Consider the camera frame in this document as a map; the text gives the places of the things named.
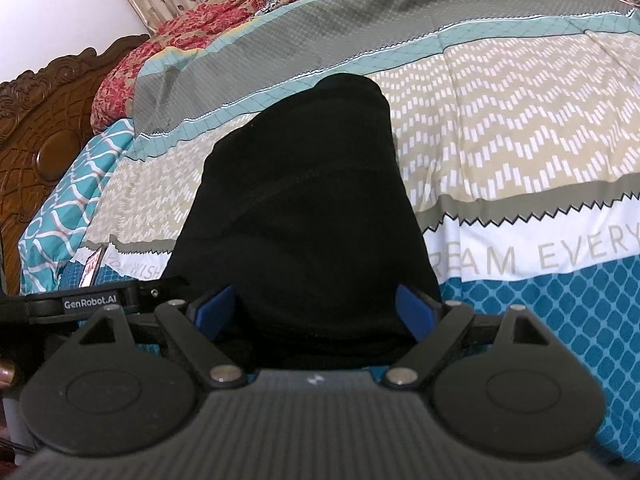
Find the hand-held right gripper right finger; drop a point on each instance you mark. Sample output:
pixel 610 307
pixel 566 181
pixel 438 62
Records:
pixel 415 311

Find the red floral quilt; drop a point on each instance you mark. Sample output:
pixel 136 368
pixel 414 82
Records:
pixel 150 60

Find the patterned bedsheet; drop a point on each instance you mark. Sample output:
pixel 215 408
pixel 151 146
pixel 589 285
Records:
pixel 500 135

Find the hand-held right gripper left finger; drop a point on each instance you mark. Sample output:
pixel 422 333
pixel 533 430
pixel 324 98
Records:
pixel 219 311

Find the person's left hand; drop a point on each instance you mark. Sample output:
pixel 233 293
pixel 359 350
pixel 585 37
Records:
pixel 6 376

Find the smartphone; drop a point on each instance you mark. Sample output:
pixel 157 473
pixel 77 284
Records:
pixel 93 266

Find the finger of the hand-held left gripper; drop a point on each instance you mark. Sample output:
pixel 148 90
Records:
pixel 160 289

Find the carved wooden headboard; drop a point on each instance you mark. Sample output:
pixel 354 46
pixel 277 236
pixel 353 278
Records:
pixel 45 150

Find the teal wavy-patterned pillow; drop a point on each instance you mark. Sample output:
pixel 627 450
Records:
pixel 60 210

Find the black pants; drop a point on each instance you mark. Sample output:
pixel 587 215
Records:
pixel 300 210

